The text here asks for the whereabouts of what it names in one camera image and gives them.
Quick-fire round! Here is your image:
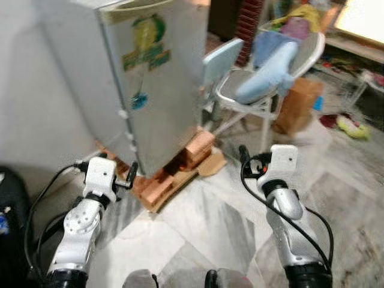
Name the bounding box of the grey right robot leg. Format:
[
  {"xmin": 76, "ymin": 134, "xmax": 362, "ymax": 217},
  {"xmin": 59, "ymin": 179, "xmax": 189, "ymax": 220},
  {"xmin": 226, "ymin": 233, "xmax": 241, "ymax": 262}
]
[{"xmin": 204, "ymin": 267, "xmax": 253, "ymax": 288}]

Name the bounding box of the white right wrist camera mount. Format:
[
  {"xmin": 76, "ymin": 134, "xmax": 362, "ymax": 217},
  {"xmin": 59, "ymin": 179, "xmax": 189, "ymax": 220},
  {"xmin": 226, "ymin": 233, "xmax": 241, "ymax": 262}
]
[{"xmin": 270, "ymin": 145, "xmax": 299, "ymax": 182}]

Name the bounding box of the red brick column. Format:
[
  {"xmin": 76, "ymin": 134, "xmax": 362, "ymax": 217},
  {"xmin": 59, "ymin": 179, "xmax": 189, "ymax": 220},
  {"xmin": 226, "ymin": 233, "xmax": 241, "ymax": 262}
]
[{"xmin": 237, "ymin": 0, "xmax": 265, "ymax": 67}]

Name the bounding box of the bright window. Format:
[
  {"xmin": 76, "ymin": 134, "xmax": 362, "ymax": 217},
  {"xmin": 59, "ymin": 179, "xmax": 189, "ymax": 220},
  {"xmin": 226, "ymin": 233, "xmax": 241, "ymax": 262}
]
[{"xmin": 333, "ymin": 0, "xmax": 384, "ymax": 46}]

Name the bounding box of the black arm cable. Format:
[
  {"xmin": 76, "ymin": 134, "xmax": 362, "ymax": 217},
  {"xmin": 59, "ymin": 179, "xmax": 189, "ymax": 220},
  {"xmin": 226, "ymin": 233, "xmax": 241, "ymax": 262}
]
[
  {"xmin": 24, "ymin": 162, "xmax": 91, "ymax": 283},
  {"xmin": 240, "ymin": 159, "xmax": 334, "ymax": 269}
]

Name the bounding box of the light blue cloth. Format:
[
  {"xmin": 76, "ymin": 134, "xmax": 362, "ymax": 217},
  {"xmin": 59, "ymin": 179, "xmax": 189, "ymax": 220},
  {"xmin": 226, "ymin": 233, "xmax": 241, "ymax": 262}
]
[{"xmin": 236, "ymin": 32, "xmax": 299, "ymax": 104}]

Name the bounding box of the light blue plastic panel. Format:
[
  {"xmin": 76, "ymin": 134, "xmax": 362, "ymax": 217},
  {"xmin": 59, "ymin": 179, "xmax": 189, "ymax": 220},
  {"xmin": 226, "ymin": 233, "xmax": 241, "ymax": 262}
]
[{"xmin": 204, "ymin": 39, "xmax": 244, "ymax": 91}]

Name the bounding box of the grey left robot leg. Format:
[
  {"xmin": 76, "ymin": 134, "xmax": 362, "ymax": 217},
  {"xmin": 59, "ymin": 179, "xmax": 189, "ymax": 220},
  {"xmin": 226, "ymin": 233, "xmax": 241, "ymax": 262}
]
[{"xmin": 123, "ymin": 269, "xmax": 158, "ymax": 288}]

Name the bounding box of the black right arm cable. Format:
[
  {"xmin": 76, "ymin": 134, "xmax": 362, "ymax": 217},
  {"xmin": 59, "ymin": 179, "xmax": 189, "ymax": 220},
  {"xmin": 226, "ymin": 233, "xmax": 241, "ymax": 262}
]
[{"xmin": 240, "ymin": 159, "xmax": 334, "ymax": 269}]

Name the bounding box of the black bag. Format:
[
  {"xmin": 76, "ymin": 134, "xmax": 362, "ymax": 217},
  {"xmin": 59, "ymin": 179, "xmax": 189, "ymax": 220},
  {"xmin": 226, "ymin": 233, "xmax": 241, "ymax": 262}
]
[{"xmin": 0, "ymin": 167, "xmax": 32, "ymax": 288}]

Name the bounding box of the purple cloth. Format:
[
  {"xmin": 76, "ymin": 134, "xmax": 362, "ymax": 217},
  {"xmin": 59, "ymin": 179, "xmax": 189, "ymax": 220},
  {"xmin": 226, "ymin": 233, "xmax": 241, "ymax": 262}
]
[{"xmin": 281, "ymin": 18, "xmax": 310, "ymax": 40}]

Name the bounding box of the brown cardboard box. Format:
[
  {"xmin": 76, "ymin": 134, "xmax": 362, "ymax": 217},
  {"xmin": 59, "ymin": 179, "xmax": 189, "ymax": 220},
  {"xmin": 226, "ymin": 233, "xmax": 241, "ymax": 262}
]
[{"xmin": 275, "ymin": 78, "xmax": 325, "ymax": 136}]

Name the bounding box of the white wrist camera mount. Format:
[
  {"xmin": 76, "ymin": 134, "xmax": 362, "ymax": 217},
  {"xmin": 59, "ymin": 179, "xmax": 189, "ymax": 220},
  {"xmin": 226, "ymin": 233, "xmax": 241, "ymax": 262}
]
[
  {"xmin": 270, "ymin": 145, "xmax": 299, "ymax": 182},
  {"xmin": 84, "ymin": 157, "xmax": 118, "ymax": 202}
]

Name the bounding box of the grey robot leg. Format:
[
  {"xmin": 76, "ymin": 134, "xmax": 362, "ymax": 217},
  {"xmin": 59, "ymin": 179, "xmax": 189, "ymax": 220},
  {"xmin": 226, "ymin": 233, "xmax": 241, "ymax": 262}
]
[
  {"xmin": 123, "ymin": 269, "xmax": 158, "ymax": 288},
  {"xmin": 204, "ymin": 267, "xmax": 253, "ymax": 288}
]

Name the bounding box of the yellow cloth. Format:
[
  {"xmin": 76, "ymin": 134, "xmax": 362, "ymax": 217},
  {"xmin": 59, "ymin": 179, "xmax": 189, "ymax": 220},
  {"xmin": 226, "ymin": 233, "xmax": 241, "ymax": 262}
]
[{"xmin": 281, "ymin": 5, "xmax": 322, "ymax": 32}]

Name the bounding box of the dark red floor item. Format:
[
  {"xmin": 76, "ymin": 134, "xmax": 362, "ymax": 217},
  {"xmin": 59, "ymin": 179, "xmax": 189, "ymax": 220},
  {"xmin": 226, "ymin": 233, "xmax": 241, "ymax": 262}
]
[{"xmin": 320, "ymin": 114, "xmax": 340, "ymax": 128}]

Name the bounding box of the green fridge sticker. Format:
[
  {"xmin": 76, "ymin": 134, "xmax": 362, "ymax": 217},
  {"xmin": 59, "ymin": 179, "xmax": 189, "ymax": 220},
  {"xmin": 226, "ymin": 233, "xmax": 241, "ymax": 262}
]
[{"xmin": 122, "ymin": 15, "xmax": 172, "ymax": 73}]

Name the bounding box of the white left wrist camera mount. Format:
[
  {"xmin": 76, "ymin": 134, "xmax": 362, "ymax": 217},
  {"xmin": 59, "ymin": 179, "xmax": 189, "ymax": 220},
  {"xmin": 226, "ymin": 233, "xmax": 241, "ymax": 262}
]
[{"xmin": 84, "ymin": 157, "xmax": 118, "ymax": 202}]

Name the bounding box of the silver fridge cabinet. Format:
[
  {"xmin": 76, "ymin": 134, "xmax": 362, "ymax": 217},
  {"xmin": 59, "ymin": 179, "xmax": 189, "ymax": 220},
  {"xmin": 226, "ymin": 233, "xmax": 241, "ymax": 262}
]
[{"xmin": 36, "ymin": 0, "xmax": 145, "ymax": 176}]

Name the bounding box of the grey round-seat chair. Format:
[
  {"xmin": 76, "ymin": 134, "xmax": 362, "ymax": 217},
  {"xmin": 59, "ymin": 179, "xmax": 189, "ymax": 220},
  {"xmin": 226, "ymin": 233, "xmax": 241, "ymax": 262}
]
[{"xmin": 204, "ymin": 33, "xmax": 328, "ymax": 154}]

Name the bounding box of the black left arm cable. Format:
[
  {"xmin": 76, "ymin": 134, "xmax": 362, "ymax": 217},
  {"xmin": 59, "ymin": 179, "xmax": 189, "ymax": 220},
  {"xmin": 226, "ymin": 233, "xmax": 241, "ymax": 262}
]
[{"xmin": 24, "ymin": 162, "xmax": 91, "ymax": 283}]

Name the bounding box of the yellow green toy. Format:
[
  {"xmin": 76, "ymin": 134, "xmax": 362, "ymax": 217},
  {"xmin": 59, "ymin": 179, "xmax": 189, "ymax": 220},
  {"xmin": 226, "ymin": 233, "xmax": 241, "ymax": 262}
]
[{"xmin": 337, "ymin": 115, "xmax": 371, "ymax": 140}]

